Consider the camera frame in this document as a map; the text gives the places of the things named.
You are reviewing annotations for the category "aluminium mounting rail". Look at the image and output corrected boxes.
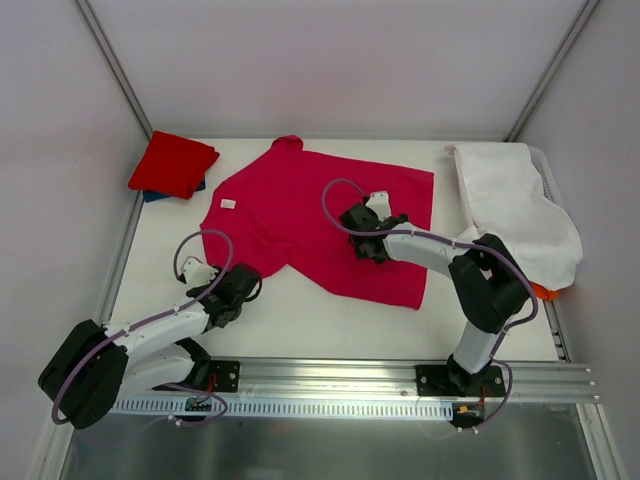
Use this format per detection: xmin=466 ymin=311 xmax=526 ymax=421
xmin=225 ymin=358 xmax=601 ymax=404

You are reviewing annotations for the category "crimson pink t shirt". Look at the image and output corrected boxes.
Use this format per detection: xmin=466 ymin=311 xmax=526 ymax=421
xmin=201 ymin=135 xmax=435 ymax=310

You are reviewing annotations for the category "white t shirt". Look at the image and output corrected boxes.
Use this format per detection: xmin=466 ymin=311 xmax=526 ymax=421
xmin=445 ymin=142 xmax=583 ymax=291

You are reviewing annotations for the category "white slotted cable duct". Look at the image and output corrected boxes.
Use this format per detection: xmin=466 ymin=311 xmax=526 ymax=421
xmin=111 ymin=395 xmax=453 ymax=421

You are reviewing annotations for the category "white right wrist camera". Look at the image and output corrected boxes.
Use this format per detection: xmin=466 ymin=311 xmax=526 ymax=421
xmin=365 ymin=191 xmax=391 ymax=221

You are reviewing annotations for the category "white perforated plastic basket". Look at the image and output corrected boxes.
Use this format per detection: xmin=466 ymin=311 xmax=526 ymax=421
xmin=529 ymin=146 xmax=565 ymax=209

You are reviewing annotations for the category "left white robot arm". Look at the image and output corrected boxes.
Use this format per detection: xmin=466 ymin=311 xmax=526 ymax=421
xmin=38 ymin=259 xmax=262 ymax=429

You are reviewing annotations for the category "orange garment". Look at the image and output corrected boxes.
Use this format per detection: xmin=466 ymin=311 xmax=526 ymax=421
xmin=531 ymin=283 xmax=559 ymax=301

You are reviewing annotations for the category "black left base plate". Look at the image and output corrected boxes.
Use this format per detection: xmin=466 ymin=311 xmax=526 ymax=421
xmin=205 ymin=359 xmax=241 ymax=393

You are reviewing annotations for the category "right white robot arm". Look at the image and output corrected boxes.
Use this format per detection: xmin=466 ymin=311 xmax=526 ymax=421
xmin=339 ymin=203 xmax=535 ymax=396

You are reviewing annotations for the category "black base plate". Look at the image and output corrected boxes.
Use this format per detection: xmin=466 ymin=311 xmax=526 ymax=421
xmin=414 ymin=364 xmax=506 ymax=398
xmin=205 ymin=359 xmax=241 ymax=393

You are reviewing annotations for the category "folded red t shirt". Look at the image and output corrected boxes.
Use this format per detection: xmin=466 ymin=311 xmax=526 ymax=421
xmin=128 ymin=131 xmax=220 ymax=200

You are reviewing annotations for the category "folded blue t shirt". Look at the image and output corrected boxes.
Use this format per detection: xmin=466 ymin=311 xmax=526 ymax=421
xmin=143 ymin=179 xmax=206 ymax=203

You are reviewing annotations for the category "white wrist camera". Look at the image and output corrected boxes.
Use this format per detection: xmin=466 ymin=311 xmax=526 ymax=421
xmin=365 ymin=191 xmax=391 ymax=221
xmin=178 ymin=256 xmax=218 ymax=287

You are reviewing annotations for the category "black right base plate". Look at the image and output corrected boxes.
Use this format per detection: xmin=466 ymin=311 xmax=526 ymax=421
xmin=414 ymin=364 xmax=506 ymax=398

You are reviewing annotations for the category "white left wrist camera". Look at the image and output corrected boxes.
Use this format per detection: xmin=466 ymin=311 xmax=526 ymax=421
xmin=178 ymin=256 xmax=218 ymax=287

